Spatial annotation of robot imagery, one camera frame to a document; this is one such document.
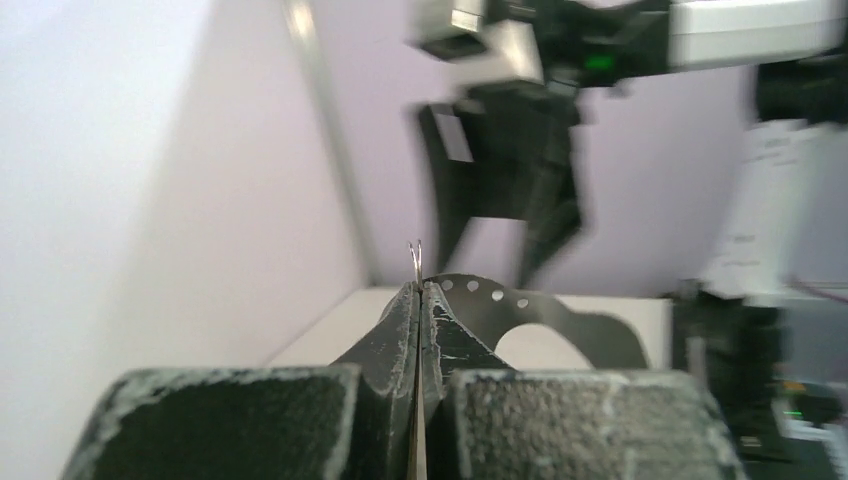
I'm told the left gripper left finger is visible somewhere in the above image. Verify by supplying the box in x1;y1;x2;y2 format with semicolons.
63;284;421;479

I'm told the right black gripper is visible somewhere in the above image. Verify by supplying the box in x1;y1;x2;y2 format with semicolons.
414;82;582;288

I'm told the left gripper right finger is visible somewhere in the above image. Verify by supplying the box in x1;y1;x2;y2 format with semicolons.
421;284;746;479

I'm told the silver split keyring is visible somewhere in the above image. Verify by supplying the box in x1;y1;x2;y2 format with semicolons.
407;239;424;291

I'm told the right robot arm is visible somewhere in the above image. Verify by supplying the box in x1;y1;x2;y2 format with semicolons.
414;1;847;438

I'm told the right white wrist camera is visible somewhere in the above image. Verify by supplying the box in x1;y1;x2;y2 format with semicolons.
411;0;544;87

